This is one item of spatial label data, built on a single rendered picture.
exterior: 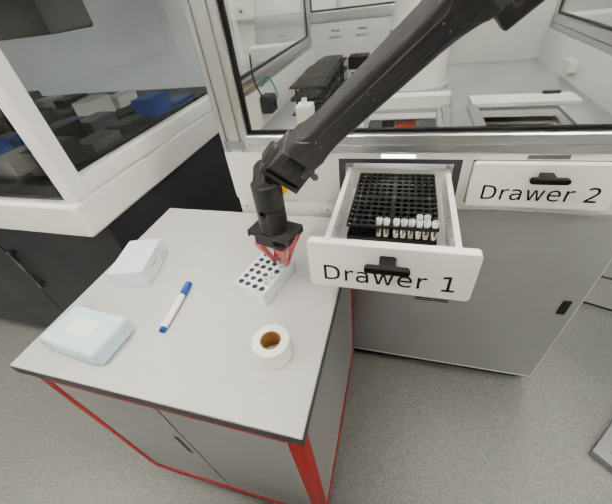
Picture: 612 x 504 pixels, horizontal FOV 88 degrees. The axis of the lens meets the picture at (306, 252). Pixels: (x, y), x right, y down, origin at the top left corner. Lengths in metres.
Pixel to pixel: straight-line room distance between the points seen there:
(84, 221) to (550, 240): 1.23
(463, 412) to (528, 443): 0.21
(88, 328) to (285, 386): 0.42
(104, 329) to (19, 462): 1.13
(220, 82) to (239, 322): 0.57
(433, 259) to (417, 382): 0.95
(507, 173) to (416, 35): 0.50
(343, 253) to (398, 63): 0.30
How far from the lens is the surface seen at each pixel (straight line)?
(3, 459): 1.89
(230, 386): 0.61
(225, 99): 0.89
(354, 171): 0.87
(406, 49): 0.44
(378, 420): 1.38
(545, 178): 0.85
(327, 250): 0.57
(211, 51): 0.88
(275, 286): 0.70
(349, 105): 0.47
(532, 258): 1.05
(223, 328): 0.69
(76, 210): 1.03
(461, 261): 0.57
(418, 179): 0.81
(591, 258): 1.09
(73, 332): 0.79
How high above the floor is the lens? 1.28
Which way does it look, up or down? 40 degrees down
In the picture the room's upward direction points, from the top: 8 degrees counter-clockwise
